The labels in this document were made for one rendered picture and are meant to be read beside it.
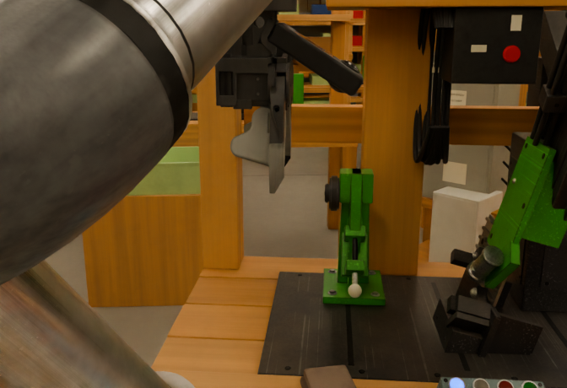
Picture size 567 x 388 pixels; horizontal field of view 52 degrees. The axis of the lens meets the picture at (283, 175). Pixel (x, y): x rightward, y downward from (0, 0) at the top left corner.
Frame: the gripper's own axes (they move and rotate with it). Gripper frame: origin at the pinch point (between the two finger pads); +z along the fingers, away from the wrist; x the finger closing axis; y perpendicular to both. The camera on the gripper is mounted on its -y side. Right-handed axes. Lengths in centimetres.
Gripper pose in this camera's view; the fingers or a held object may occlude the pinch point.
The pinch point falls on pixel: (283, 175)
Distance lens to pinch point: 68.8
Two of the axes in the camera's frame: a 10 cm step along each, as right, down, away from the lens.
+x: -0.8, 2.4, -9.7
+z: 0.0, 9.7, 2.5
